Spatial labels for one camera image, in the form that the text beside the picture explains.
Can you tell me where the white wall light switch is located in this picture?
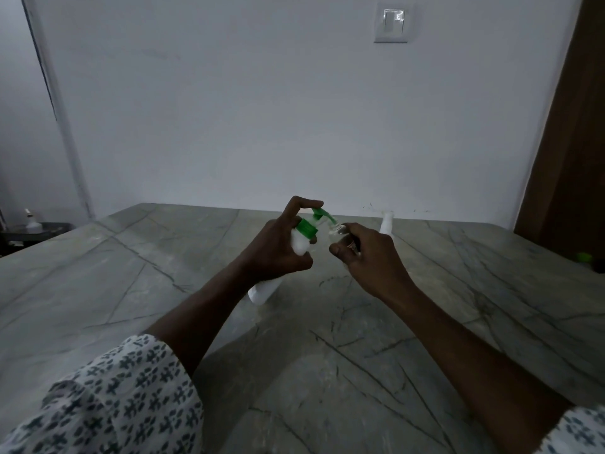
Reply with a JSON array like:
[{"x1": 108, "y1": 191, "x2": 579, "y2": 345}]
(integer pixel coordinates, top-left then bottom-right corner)
[{"x1": 373, "y1": 3, "x2": 409, "y2": 44}]

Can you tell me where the person's right hand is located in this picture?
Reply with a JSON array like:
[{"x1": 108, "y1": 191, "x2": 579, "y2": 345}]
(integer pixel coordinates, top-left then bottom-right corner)
[{"x1": 328, "y1": 222, "x2": 418, "y2": 304}]

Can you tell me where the white bottle with green pump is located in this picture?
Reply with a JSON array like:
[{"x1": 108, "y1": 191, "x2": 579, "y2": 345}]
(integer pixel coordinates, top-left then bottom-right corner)
[{"x1": 247, "y1": 207, "x2": 339, "y2": 306}]

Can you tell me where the white patterned sleeve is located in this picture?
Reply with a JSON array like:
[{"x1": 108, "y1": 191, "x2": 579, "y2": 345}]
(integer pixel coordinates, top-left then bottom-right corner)
[
  {"x1": 0, "y1": 334, "x2": 205, "y2": 454},
  {"x1": 538, "y1": 404, "x2": 605, "y2": 454}
]

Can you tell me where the green capped dark object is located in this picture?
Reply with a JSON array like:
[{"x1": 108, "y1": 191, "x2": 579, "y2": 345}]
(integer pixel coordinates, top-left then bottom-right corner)
[{"x1": 576, "y1": 252, "x2": 605, "y2": 275}]

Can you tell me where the small clear bottle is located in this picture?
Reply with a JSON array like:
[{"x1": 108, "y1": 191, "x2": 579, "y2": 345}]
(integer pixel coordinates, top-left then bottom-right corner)
[{"x1": 329, "y1": 223, "x2": 362, "y2": 255}]

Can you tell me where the person's left forearm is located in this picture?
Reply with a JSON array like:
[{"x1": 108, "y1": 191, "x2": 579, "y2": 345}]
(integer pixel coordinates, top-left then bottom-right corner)
[{"x1": 144, "y1": 263, "x2": 260, "y2": 377}]

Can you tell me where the dark low stand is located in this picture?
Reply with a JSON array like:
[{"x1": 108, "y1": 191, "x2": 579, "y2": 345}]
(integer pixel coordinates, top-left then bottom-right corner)
[{"x1": 0, "y1": 222, "x2": 76, "y2": 257}]

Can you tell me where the brown wooden door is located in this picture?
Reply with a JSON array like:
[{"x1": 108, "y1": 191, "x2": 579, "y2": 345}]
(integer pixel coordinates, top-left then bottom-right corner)
[{"x1": 513, "y1": 0, "x2": 605, "y2": 275}]

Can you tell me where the white patterned left sleeve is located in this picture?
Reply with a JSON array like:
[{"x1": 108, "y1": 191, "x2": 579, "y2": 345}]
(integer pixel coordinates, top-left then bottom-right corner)
[{"x1": 0, "y1": 334, "x2": 205, "y2": 454}]

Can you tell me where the person's right forearm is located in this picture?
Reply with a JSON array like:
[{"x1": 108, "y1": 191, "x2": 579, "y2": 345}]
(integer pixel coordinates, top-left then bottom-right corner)
[{"x1": 395, "y1": 284, "x2": 575, "y2": 454}]

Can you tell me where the white patterned right sleeve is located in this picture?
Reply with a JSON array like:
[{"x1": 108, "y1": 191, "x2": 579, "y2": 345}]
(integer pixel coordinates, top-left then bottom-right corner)
[{"x1": 538, "y1": 404, "x2": 605, "y2": 454}]

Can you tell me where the person's left hand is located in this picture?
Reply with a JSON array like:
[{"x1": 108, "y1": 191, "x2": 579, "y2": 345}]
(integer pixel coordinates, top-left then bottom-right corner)
[{"x1": 238, "y1": 196, "x2": 326, "y2": 285}]

